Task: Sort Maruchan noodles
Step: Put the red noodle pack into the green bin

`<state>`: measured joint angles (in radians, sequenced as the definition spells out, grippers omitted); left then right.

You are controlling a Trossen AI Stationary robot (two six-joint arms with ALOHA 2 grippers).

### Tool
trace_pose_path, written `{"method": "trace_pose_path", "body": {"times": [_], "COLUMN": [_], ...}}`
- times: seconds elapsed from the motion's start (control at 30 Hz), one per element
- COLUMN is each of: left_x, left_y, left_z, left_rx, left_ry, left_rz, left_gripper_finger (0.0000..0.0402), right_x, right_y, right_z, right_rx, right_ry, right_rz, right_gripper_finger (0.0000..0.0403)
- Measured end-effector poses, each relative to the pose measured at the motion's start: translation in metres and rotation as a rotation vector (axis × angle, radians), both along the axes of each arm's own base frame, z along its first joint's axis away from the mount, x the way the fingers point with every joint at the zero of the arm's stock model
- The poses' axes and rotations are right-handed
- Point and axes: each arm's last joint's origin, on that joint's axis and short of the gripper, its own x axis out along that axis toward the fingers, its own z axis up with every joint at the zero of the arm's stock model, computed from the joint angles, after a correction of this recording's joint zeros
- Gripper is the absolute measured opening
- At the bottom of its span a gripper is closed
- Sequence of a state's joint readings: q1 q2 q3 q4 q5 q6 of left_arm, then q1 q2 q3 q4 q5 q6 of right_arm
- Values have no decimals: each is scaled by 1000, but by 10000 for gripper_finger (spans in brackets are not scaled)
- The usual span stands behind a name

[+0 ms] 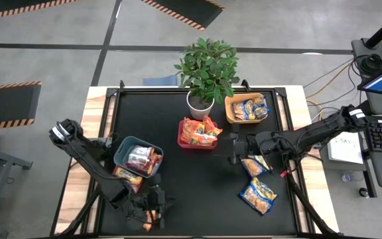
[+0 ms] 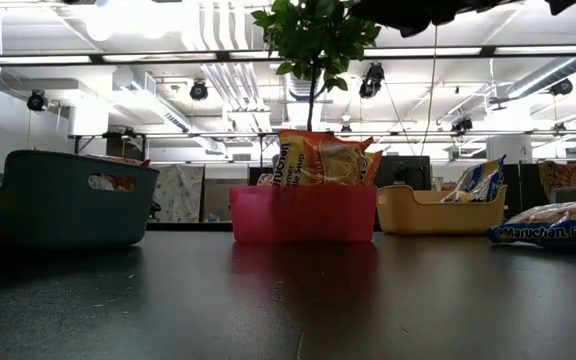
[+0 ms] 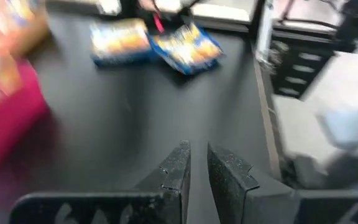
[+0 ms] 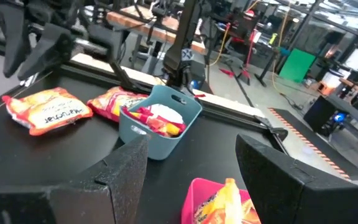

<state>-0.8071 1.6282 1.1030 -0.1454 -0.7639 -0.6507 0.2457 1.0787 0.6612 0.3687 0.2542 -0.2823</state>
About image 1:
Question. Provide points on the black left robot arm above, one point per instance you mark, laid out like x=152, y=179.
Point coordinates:
x=88, y=162

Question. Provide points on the blue-grey plastic bin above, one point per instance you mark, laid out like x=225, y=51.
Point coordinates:
x=123, y=149

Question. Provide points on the blue Maruchan ramen pack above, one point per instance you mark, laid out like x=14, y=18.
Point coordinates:
x=259, y=196
x=252, y=167
x=260, y=109
x=243, y=110

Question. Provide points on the red Maruchan ramen pack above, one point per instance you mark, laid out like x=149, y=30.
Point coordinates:
x=139, y=155
x=128, y=176
x=152, y=165

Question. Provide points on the white plant pot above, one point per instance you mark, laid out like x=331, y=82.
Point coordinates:
x=200, y=113

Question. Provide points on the green leafy artificial plant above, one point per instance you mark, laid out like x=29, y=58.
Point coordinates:
x=207, y=66

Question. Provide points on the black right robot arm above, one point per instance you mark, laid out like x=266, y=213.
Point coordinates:
x=310, y=134

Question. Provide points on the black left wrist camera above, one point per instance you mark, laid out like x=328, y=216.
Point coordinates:
x=158, y=182

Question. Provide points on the red plastic bin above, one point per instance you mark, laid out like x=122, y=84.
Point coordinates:
x=180, y=137

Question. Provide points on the blue chair seat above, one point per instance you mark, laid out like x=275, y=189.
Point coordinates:
x=161, y=81

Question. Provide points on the clear plastic bottle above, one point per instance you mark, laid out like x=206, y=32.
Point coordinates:
x=351, y=177

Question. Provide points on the yellow plastic bin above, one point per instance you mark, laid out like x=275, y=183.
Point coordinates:
x=229, y=114

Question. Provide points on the white note board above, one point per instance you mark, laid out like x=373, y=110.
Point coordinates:
x=345, y=149

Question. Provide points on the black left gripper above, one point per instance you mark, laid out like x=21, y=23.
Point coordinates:
x=148, y=204

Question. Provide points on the grey stand base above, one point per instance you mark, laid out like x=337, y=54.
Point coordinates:
x=358, y=46

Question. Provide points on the black hazard-striped floor mat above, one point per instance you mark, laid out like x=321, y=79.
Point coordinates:
x=12, y=6
x=5, y=103
x=191, y=11

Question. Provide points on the black table mat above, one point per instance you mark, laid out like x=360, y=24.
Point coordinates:
x=164, y=109

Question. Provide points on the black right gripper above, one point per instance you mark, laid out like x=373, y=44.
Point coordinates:
x=257, y=144

